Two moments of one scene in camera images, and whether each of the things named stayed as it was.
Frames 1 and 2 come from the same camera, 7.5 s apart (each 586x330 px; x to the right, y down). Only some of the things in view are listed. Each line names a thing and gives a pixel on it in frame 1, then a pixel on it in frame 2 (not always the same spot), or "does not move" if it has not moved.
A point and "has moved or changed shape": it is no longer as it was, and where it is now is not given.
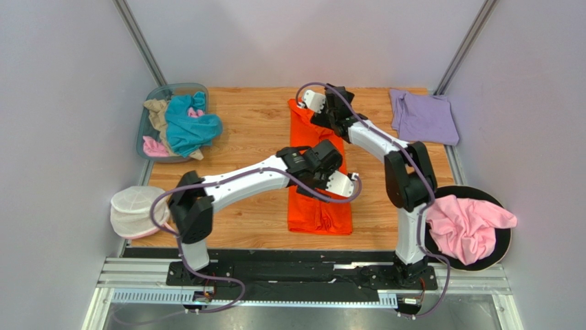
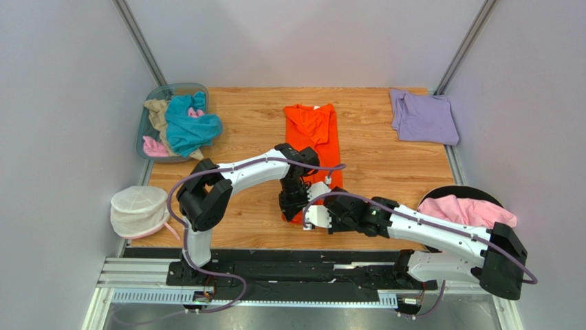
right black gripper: x=321 y=115 -> x=333 y=212
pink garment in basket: x=152 y=148 does not move
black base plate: x=294 y=273 does not move
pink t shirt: x=465 y=229 does not move
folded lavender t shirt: x=423 y=117 does not move
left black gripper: x=307 y=192 -> x=289 y=208
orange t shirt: x=307 y=215 has moved or changed shape
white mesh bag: x=131 y=209 does not move
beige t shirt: x=157 y=114 does not move
